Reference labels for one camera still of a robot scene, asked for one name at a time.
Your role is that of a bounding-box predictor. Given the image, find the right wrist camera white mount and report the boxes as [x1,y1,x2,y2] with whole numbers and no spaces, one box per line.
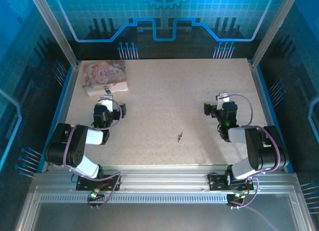
[215,92,230,111]

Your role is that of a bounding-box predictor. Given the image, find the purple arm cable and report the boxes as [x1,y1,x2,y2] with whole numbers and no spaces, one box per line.
[63,98,123,209]
[224,93,281,231]

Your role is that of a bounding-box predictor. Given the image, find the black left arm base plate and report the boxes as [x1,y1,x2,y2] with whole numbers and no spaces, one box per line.
[76,175,122,191]

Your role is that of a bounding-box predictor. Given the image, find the slotted grey cable duct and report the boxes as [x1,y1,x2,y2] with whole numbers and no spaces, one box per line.
[37,193,230,204]

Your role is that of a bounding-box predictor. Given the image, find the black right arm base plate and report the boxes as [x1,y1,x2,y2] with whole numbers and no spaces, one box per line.
[208,173,255,191]

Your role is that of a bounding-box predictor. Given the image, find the aluminium front frame rail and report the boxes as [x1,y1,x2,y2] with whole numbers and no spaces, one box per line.
[32,165,300,193]

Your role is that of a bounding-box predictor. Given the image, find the small circuit board with LEDs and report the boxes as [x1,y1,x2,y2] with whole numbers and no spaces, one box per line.
[87,192,105,209]
[226,193,246,210]

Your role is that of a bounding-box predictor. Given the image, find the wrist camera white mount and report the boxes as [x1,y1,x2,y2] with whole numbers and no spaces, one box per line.
[98,95,114,112]
[215,92,230,111]

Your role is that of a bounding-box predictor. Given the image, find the pink illustrated diary book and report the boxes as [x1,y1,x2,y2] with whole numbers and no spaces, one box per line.
[82,60,130,97]

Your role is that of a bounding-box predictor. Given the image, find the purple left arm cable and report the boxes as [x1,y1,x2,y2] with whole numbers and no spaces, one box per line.
[63,98,123,209]

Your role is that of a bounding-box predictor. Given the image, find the aluminium side frame rail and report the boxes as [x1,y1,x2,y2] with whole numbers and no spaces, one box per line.
[249,62,291,173]
[41,62,82,173]

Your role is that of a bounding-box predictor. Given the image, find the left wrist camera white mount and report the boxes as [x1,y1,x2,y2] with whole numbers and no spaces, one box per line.
[98,95,114,112]

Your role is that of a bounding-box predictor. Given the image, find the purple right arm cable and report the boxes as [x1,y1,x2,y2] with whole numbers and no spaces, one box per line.
[224,93,281,231]

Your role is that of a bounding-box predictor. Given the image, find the aluminium frame post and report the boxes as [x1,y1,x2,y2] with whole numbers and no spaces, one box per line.
[251,0,300,67]
[27,0,81,67]

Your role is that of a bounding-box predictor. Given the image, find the grey metal panel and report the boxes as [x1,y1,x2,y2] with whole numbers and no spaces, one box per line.
[14,186,315,231]

